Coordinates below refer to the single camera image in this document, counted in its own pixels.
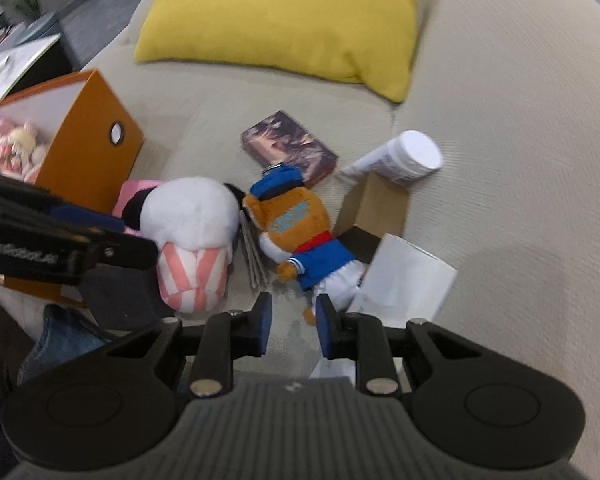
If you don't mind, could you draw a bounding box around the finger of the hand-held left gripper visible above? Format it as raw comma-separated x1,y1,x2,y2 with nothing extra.
80,227,160,273
50,202,127,235

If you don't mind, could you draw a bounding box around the beige sofa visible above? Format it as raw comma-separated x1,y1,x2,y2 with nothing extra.
0,0,600,480

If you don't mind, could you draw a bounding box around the person's jeans leg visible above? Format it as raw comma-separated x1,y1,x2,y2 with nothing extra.
17,304,112,387

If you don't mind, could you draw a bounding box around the white cream tube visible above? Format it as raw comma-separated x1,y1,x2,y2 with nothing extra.
336,130,443,187

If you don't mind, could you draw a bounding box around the yellow pillow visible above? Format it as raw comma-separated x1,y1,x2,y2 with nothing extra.
134,0,419,104

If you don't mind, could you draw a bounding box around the white dog plush striped body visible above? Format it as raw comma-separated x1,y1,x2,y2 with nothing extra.
121,176,242,317

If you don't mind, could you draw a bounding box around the white paper box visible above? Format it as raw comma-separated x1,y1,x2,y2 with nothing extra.
307,232,458,382

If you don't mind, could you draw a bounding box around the brown cardboard box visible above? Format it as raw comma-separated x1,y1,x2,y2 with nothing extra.
334,172,411,266

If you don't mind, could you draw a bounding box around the person's black garment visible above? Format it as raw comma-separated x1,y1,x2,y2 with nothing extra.
80,265,167,332

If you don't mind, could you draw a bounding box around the dark picture card box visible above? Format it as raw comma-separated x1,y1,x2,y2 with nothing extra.
240,109,339,187

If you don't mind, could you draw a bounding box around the cream crochet bunny toy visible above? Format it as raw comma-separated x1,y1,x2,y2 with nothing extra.
5,127,49,172

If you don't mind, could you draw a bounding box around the open white magazine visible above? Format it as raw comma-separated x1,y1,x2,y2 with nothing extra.
0,34,62,107

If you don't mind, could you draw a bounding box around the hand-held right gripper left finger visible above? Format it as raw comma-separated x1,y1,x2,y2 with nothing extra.
102,291,274,399

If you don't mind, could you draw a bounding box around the orange storage box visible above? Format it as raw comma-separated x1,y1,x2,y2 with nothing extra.
0,69,146,307

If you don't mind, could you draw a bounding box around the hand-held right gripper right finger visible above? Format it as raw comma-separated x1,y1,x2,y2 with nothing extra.
315,294,486,397

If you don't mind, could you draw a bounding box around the orange sailor plush toy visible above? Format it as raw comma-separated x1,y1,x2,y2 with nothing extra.
242,162,369,326

